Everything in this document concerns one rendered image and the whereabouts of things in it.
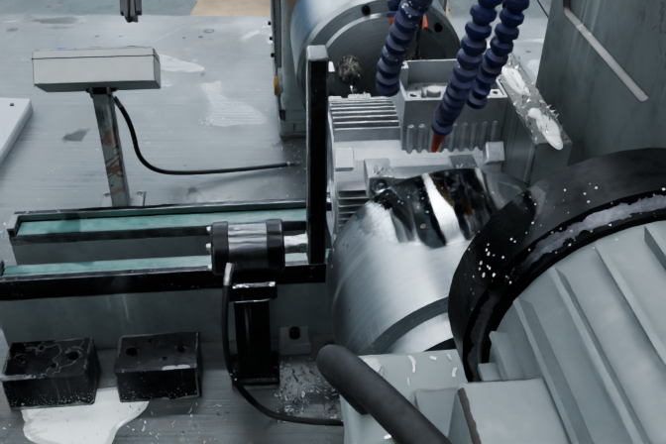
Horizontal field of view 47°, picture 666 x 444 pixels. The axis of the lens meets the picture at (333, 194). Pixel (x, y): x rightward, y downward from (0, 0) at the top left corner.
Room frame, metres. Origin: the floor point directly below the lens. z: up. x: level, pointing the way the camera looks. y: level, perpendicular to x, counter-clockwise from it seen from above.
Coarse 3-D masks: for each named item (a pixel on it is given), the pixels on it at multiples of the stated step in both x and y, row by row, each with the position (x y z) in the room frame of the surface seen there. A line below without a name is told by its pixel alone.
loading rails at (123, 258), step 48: (48, 240) 0.79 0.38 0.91; (96, 240) 0.80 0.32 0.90; (144, 240) 0.81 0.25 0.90; (192, 240) 0.82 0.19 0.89; (0, 288) 0.69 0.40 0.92; (48, 288) 0.70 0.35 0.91; (96, 288) 0.70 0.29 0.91; (144, 288) 0.71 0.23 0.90; (192, 288) 0.72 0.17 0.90; (288, 288) 0.73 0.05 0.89; (48, 336) 0.69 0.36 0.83; (96, 336) 0.70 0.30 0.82; (288, 336) 0.71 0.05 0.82
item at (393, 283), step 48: (384, 192) 0.59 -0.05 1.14; (432, 192) 0.57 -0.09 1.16; (480, 192) 0.57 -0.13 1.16; (336, 240) 0.59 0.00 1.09; (384, 240) 0.53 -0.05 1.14; (432, 240) 0.51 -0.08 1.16; (336, 288) 0.53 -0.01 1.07; (384, 288) 0.48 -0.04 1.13; (432, 288) 0.45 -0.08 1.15; (336, 336) 0.49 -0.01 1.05; (384, 336) 0.43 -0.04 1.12; (432, 336) 0.42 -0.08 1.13
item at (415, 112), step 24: (408, 72) 0.87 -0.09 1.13; (432, 72) 0.87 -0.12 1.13; (408, 96) 0.78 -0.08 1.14; (432, 96) 0.81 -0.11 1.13; (504, 96) 0.78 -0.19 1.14; (408, 120) 0.77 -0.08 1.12; (432, 120) 0.77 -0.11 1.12; (456, 120) 0.78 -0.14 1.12; (480, 120) 0.78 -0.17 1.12; (408, 144) 0.77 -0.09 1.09; (456, 144) 0.78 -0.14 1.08; (480, 144) 0.78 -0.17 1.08
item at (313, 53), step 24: (312, 48) 0.68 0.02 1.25; (312, 72) 0.66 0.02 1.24; (312, 96) 0.66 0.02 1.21; (312, 120) 0.66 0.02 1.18; (312, 144) 0.66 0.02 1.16; (312, 168) 0.66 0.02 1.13; (312, 192) 0.66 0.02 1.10; (312, 216) 0.66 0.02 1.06; (312, 240) 0.66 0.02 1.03; (312, 264) 0.66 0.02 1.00
